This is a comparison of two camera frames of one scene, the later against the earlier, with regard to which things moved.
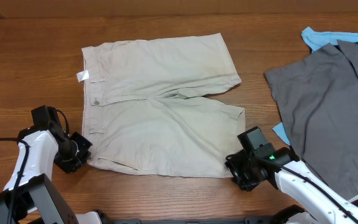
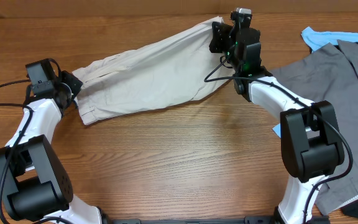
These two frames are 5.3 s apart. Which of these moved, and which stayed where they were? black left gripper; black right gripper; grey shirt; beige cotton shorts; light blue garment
Moved: black left gripper; black right gripper; beige cotton shorts
Stayed: light blue garment; grey shirt
